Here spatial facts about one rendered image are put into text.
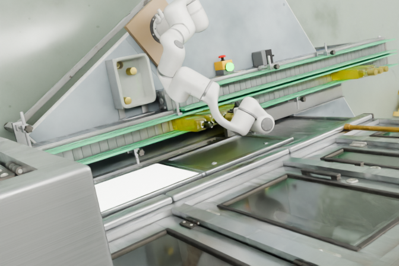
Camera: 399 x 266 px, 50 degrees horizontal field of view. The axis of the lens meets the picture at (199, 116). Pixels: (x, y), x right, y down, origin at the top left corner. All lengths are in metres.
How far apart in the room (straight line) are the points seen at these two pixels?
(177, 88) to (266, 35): 1.10
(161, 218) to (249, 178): 0.37
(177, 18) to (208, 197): 0.72
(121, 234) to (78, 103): 0.79
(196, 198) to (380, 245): 0.61
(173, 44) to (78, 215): 1.18
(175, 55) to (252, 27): 0.97
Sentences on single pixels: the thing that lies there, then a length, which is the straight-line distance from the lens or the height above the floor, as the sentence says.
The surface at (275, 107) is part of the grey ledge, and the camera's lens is 2.39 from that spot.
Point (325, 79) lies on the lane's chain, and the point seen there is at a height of 0.88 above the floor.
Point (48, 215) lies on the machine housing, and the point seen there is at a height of 2.13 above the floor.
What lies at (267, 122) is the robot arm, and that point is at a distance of 1.57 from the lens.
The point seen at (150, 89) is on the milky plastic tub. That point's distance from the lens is 1.98.
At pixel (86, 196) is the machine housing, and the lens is 0.46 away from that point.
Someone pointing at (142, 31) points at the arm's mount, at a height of 0.77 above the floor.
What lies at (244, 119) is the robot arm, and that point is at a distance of 1.53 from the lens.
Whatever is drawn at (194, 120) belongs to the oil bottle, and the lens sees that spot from 1.81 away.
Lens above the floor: 2.55
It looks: 55 degrees down
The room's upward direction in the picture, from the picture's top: 93 degrees clockwise
